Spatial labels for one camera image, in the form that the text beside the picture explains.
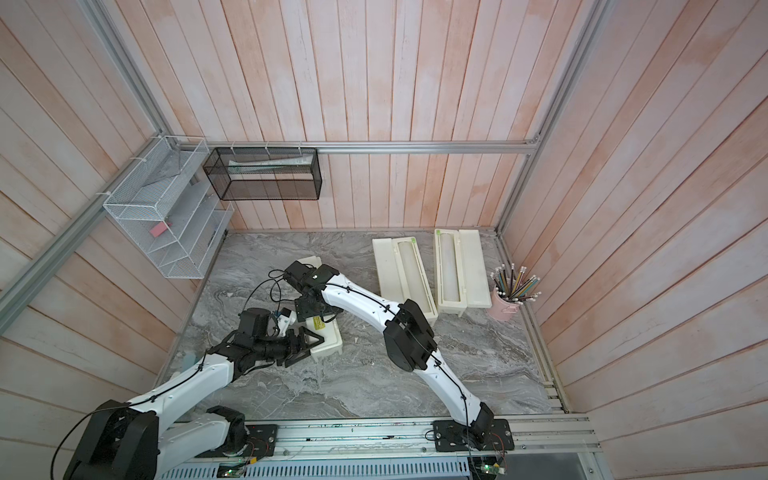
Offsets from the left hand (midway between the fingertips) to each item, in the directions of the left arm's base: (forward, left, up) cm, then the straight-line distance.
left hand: (316, 350), depth 82 cm
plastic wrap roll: (+26, -29, 0) cm, 39 cm away
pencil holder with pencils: (+18, -58, +3) cm, 61 cm away
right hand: (+12, +2, -1) cm, 12 cm away
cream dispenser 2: (+26, -25, 0) cm, 36 cm away
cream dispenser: (+6, -3, +2) cm, 7 cm away
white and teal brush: (-2, +36, -2) cm, 36 cm away
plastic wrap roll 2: (+25, -41, -1) cm, 49 cm away
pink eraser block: (+26, +45, +21) cm, 56 cm away
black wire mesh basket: (+60, +24, +16) cm, 67 cm away
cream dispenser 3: (+24, -49, 0) cm, 54 cm away
